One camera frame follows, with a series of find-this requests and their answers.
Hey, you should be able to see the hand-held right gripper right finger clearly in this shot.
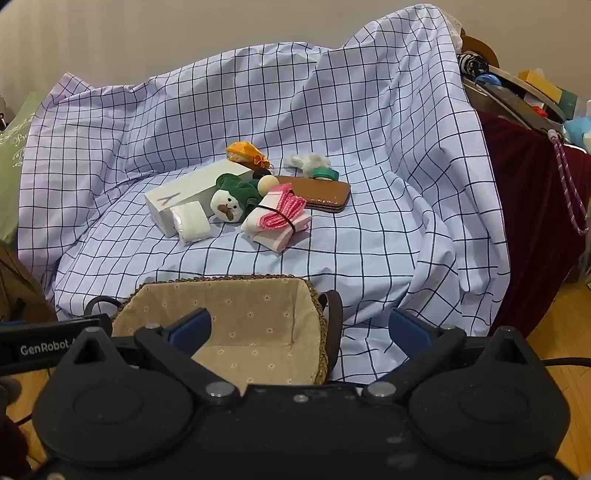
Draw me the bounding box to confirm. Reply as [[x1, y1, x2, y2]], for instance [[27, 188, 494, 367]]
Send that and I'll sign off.
[[362, 308, 546, 407]]

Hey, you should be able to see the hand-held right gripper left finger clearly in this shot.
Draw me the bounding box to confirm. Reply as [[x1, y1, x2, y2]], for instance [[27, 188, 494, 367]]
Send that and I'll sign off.
[[54, 308, 241, 407]]

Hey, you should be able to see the woven basket with beige liner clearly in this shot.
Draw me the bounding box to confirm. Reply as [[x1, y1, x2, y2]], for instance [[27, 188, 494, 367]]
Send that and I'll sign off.
[[85, 274, 345, 386]]

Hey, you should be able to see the white tissue pack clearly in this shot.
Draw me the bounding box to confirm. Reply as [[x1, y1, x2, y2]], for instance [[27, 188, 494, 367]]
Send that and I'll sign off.
[[170, 200, 211, 245]]

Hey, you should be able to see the green and white plush toy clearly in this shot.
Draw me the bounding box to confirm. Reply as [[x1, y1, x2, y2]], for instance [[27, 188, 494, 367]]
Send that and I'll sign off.
[[210, 173, 264, 223]]

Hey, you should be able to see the pink striped cloth bundle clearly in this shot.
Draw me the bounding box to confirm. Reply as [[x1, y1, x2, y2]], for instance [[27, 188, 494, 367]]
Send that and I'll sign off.
[[240, 182, 312, 254]]

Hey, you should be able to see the orange fabric pouch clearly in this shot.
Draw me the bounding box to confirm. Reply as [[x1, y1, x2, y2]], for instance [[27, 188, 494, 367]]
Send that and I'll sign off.
[[226, 141, 272, 169]]

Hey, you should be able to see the grey fluffy tuft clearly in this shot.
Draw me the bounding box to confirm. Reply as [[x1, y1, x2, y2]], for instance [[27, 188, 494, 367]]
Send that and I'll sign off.
[[284, 152, 331, 176]]

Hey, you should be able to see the person's left forearm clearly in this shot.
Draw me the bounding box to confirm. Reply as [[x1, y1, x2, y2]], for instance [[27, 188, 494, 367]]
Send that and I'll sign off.
[[0, 413, 33, 480]]

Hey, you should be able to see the light blue soft item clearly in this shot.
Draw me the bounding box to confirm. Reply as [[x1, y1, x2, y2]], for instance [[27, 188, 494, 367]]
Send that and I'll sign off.
[[563, 117, 591, 151]]

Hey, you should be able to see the brown bag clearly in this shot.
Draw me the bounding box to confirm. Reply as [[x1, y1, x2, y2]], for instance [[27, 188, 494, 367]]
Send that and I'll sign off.
[[0, 240, 58, 324]]

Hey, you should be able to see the white cardboard box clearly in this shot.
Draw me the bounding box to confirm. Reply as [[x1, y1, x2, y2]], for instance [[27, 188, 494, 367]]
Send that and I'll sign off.
[[144, 159, 254, 238]]

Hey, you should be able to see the brown glossy wallet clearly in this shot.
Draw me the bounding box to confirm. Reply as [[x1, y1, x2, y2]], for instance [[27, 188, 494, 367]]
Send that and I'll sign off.
[[274, 175, 352, 213]]

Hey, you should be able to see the dark red velvet cloth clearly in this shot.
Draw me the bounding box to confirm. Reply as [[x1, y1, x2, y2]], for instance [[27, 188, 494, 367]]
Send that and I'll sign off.
[[480, 111, 591, 340]]

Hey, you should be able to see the checked light blue sheet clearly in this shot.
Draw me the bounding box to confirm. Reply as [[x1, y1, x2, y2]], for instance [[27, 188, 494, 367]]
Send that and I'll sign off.
[[18, 4, 511, 386]]

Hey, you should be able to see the pale green bag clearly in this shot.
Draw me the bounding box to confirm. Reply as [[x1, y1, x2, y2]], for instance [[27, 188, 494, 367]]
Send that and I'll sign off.
[[0, 90, 51, 245]]

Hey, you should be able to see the black and white patterned cloth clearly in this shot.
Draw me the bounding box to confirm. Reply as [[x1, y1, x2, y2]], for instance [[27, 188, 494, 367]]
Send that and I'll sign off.
[[457, 53, 490, 77]]

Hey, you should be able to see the dark green box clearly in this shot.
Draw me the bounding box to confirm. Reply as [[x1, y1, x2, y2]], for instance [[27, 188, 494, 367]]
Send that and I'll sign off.
[[556, 90, 578, 121]]

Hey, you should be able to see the yellow box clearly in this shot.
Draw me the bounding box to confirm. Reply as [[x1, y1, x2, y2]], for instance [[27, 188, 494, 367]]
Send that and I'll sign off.
[[517, 69, 561, 102]]

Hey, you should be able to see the brown wooden round piece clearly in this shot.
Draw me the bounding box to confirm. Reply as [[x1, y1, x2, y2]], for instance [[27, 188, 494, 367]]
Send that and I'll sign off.
[[462, 34, 499, 70]]

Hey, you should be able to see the black cable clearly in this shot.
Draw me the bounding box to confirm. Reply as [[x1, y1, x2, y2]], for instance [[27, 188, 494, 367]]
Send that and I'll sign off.
[[542, 355, 591, 367]]

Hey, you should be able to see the pink braided rope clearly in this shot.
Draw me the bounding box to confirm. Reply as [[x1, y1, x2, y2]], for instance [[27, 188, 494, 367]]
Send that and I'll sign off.
[[547, 130, 589, 236]]

